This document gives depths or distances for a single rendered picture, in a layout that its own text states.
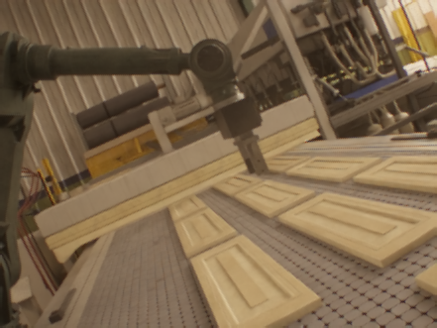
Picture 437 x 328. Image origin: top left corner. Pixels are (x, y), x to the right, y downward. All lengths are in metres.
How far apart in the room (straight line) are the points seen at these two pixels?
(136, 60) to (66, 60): 0.31
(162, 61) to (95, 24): 5.97
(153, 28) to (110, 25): 0.75
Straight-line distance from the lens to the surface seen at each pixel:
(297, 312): 0.79
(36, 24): 7.93
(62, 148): 7.48
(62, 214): 3.13
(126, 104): 6.66
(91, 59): 1.86
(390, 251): 0.87
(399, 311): 0.71
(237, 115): 1.70
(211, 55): 1.72
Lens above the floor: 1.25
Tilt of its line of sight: 5 degrees down
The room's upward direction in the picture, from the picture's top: 24 degrees counter-clockwise
